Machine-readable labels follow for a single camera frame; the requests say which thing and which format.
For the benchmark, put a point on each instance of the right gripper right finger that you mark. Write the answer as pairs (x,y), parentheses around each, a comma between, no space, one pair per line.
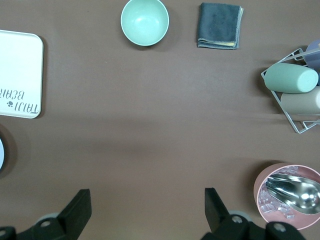
(220,225)

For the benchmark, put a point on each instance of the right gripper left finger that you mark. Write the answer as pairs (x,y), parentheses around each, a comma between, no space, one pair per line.
(75,215)

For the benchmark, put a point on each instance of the pale lavender round plate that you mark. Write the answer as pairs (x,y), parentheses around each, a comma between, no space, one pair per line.
(2,152)

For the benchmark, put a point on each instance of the clear ice cubes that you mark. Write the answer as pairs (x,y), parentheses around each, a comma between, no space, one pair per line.
(268,206)

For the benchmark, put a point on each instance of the pink bowl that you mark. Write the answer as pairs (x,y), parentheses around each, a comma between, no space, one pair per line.
(260,185)

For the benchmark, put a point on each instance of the silver metal scoop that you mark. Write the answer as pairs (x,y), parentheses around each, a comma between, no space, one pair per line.
(295,192)

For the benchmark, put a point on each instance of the beige cup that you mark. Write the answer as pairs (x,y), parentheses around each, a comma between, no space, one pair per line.
(302,102)

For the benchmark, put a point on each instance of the cream bear print tray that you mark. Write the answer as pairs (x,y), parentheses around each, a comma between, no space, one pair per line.
(20,75)

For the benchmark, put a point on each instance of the green cup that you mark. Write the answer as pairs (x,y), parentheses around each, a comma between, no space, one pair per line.
(287,77)

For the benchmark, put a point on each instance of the blue cup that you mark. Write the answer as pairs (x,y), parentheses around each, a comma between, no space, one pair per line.
(319,78)

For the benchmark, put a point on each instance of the purple cup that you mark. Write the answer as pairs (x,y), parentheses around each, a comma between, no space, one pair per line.
(313,56)

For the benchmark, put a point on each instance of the folded grey cloth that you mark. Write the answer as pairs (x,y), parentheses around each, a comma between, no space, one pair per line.
(218,25)

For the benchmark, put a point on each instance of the mint green bowl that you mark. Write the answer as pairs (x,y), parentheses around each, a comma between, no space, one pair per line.
(145,22)

